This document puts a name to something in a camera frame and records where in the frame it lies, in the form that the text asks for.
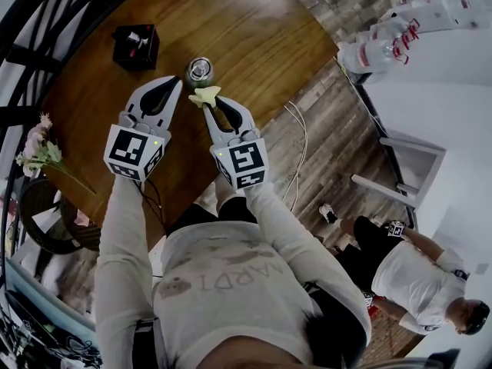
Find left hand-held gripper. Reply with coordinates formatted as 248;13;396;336
102;75;184;184

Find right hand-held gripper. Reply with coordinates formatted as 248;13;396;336
201;95;269;191

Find pale yellow cloth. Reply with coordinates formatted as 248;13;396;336
188;85;223;109

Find metal bottle with ring lid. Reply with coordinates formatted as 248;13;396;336
184;56;215;92

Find person's left forearm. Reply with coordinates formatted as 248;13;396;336
93;174;155;295

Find person's right forearm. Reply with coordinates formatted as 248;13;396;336
242;181;327;272

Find black desk organizer box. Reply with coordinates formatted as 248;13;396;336
111;23;160;71

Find person's legs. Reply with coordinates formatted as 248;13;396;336
168;174;259;242

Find artificial flower sprig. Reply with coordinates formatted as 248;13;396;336
14;112;98;196

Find black wicker chair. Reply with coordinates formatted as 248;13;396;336
18;178;102;255

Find clear plastic bag of bottles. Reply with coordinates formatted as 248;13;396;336
336;15;423;85

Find person's light sweater torso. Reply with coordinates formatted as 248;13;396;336
94;220;373;369

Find white step stool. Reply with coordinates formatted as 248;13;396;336
351;128;447;211

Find teal panel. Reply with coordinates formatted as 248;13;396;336
5;258;97;333

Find black equipment pile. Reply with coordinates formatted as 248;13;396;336
0;289;104;369

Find white cable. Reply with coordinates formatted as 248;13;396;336
281;101;310;214

